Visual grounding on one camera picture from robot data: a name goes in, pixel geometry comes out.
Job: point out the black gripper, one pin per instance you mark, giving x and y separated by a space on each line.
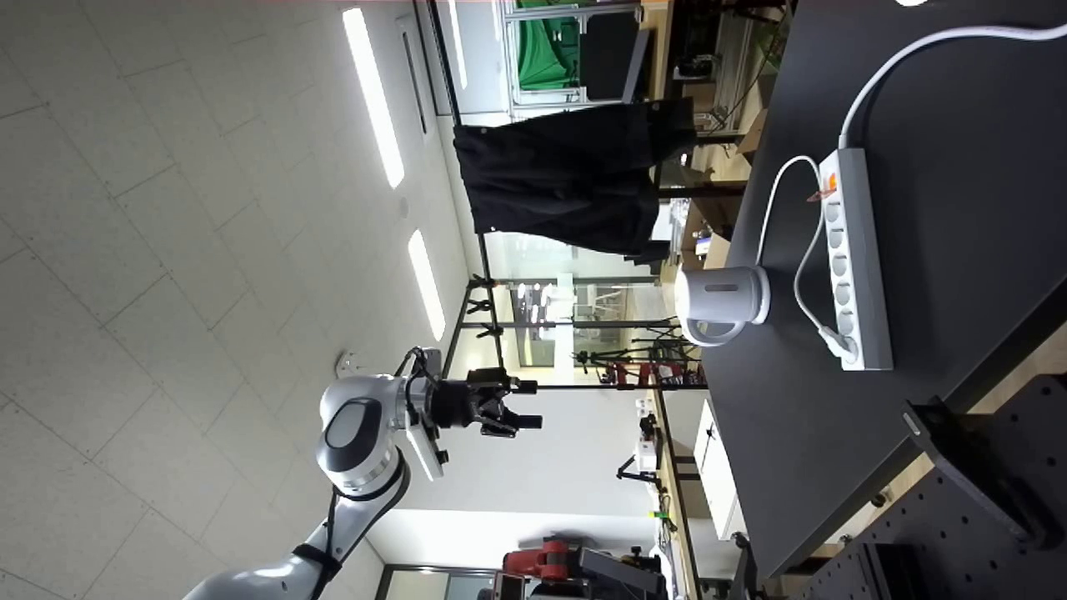
457 400

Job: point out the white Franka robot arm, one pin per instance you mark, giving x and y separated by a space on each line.
356 444

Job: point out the white power strip adapter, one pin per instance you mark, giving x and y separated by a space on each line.
863 269

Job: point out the white kettle plug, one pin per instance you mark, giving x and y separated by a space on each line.
842 341

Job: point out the long ceiling light strip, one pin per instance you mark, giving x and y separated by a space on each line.
374 95

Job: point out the white electric kettle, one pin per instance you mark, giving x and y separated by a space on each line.
726 301

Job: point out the green cloth backdrop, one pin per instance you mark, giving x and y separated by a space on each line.
549 52

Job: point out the red machine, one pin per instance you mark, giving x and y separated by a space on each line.
543 562

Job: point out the short ceiling light strip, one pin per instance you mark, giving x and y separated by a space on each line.
424 283

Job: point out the black hanging cloth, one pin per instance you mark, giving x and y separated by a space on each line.
556 172

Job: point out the black perforated breadboard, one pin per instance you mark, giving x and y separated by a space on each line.
979 520

